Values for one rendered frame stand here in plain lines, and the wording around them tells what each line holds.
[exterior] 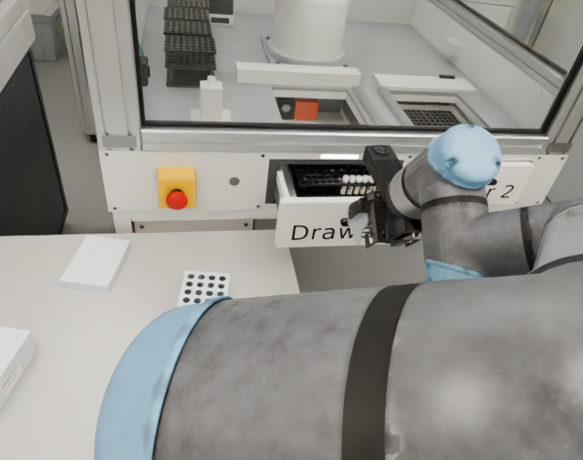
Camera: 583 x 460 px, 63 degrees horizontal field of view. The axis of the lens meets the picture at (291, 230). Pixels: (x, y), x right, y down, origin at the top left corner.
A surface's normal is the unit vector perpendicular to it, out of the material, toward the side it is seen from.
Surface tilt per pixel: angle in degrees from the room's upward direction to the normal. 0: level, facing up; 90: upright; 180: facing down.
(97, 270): 0
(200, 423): 48
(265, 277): 0
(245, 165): 90
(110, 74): 90
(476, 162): 35
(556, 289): 21
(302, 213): 90
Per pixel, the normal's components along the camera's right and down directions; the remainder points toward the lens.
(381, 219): 0.19, -0.26
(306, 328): -0.38, -0.84
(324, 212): 0.17, 0.65
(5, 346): 0.11, -0.76
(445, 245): -0.64, -0.20
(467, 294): -0.17, -0.96
